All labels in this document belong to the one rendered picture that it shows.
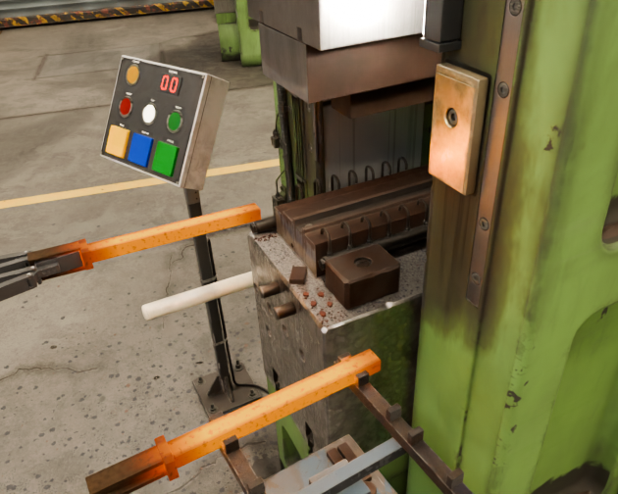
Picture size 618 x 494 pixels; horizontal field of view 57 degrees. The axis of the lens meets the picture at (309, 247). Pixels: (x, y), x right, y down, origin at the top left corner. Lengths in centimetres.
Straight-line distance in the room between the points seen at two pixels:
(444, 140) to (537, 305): 27
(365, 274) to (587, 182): 42
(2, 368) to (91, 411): 49
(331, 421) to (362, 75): 67
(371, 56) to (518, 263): 42
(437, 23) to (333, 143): 58
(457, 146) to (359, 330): 40
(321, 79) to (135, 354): 169
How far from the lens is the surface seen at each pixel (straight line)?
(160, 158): 148
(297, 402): 82
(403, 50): 104
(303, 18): 93
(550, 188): 76
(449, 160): 87
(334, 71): 97
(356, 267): 105
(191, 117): 144
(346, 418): 121
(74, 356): 252
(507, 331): 93
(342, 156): 136
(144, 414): 220
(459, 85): 82
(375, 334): 109
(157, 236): 103
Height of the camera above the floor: 159
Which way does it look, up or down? 33 degrees down
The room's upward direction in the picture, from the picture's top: 3 degrees counter-clockwise
